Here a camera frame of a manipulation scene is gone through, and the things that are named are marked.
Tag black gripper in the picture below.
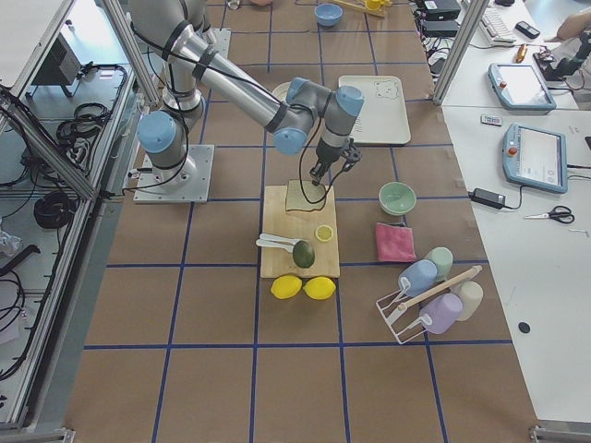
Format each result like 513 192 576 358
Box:
309 138 359 186

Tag bread slice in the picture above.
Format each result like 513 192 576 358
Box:
285 180 326 212

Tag white round plate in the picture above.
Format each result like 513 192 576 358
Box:
271 81 291 102

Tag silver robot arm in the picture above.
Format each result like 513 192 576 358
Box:
128 1 364 185

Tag wooden cutting board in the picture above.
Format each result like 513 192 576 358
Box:
260 186 340 279

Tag lemon slice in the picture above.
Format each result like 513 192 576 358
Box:
314 224 334 243

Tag white plastic fork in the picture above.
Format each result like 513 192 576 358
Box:
259 233 301 245

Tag green avocado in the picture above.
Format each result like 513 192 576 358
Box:
292 240 316 269

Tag light green bowl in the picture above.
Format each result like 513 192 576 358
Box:
379 182 416 216

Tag cream bear tray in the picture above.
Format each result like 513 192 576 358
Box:
338 75 411 145

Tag pink cloth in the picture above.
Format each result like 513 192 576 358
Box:
375 222 416 263

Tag whole yellow lemon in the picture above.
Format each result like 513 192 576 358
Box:
303 276 336 301
271 275 303 300

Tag blue mug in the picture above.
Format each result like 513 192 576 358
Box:
398 259 438 297

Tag green mug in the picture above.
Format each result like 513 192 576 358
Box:
424 246 453 282

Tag blue bowl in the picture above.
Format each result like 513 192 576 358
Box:
314 3 344 28

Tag black power adapter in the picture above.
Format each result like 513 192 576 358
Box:
468 187 505 210

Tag wooden dish rack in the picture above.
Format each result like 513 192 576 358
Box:
333 0 392 18

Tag purple mug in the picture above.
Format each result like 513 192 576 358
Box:
419 293 464 334

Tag wooden rolling pin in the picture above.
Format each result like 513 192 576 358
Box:
396 265 482 313

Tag cream mug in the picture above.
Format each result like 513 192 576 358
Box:
451 281 484 321

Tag teach pendant far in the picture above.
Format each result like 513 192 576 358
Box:
488 64 556 113

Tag teach pendant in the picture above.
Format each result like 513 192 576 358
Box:
488 64 556 113
501 124 568 194

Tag teach pendant near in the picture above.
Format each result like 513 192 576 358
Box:
501 124 568 194

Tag black scissors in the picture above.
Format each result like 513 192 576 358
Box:
525 205 575 224

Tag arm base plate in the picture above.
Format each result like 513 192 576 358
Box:
200 27 231 73
133 144 214 204

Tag white wire cup rack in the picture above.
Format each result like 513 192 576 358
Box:
375 278 436 344

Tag aluminium frame post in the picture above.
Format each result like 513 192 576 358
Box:
432 0 488 106

